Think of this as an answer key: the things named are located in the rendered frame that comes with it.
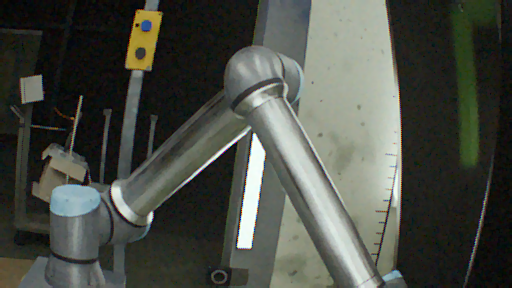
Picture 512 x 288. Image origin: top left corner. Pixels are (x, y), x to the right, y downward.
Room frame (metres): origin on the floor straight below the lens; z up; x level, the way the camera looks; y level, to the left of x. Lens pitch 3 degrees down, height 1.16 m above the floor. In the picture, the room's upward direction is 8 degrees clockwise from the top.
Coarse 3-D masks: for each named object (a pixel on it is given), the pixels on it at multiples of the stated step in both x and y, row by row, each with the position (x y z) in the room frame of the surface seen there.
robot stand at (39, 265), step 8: (40, 256) 1.29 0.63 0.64; (32, 264) 1.20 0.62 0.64; (40, 264) 1.22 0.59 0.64; (32, 272) 1.14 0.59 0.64; (40, 272) 1.16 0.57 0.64; (104, 272) 1.32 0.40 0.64; (112, 272) 1.34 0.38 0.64; (24, 280) 1.07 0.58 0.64; (32, 280) 1.09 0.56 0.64; (40, 280) 1.11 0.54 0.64; (112, 280) 1.27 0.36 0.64; (120, 280) 1.29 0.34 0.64
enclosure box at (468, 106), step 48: (432, 0) 1.54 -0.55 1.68; (480, 0) 1.43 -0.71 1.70; (432, 48) 1.54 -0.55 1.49; (480, 48) 1.48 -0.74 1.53; (432, 96) 1.54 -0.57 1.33; (480, 96) 1.51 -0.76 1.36; (432, 144) 1.55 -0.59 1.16; (480, 144) 1.53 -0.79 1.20; (432, 192) 1.56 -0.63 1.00; (480, 192) 1.53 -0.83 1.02; (432, 240) 1.57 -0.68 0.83
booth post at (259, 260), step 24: (264, 0) 2.01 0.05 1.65; (288, 0) 1.95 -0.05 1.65; (264, 24) 1.94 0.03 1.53; (288, 24) 1.95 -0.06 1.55; (288, 48) 1.96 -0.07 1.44; (240, 144) 2.06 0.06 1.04; (240, 168) 1.99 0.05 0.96; (264, 168) 1.95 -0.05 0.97; (240, 192) 1.93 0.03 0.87; (264, 192) 1.95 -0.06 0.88; (264, 216) 1.96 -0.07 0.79; (264, 240) 1.96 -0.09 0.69; (240, 264) 1.94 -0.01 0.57; (264, 264) 1.96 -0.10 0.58
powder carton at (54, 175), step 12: (60, 156) 3.08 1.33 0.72; (72, 156) 3.17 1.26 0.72; (48, 168) 3.07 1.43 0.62; (60, 168) 3.06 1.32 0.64; (72, 168) 3.12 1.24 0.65; (84, 168) 3.18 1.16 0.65; (48, 180) 3.07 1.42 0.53; (60, 180) 3.11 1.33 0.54; (72, 180) 3.16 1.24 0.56; (48, 192) 3.07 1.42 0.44
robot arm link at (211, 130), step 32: (288, 64) 1.08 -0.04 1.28; (224, 96) 1.13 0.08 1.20; (288, 96) 1.11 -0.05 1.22; (192, 128) 1.16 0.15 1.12; (224, 128) 1.13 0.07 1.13; (160, 160) 1.19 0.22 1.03; (192, 160) 1.17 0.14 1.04; (128, 192) 1.24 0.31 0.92; (160, 192) 1.22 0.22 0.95; (128, 224) 1.25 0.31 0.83
